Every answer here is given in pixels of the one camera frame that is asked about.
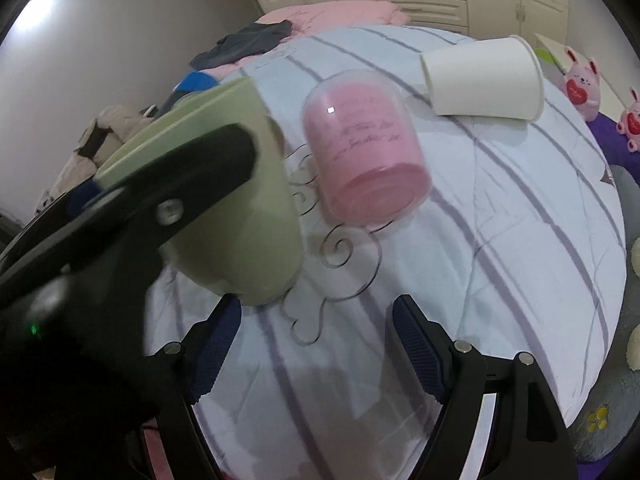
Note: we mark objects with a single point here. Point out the blue cloth item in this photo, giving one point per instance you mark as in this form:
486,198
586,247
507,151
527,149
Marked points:
193,82

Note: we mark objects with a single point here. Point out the pink translucent cup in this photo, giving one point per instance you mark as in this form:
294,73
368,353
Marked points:
370,164

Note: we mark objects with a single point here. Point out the pink bunny plush toy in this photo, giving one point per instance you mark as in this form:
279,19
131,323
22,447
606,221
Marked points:
582,86

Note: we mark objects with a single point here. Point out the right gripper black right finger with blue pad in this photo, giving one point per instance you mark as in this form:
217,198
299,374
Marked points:
527,439

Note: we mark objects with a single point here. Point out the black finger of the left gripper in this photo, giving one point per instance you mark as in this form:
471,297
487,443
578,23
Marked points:
185,185

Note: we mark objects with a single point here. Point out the beige clothes pile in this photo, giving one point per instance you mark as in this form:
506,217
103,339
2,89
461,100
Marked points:
106,133

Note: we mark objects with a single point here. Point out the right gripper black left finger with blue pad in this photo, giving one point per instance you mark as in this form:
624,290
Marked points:
182,372

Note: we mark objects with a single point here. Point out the pink blanket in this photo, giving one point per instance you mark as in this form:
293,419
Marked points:
315,17

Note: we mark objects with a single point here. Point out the dark grey garment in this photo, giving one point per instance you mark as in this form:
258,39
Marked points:
254,39

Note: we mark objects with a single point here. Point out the white paper cup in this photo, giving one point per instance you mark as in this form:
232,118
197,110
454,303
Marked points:
499,78

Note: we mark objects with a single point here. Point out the green plastic cup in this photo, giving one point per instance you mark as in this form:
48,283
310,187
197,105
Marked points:
249,243

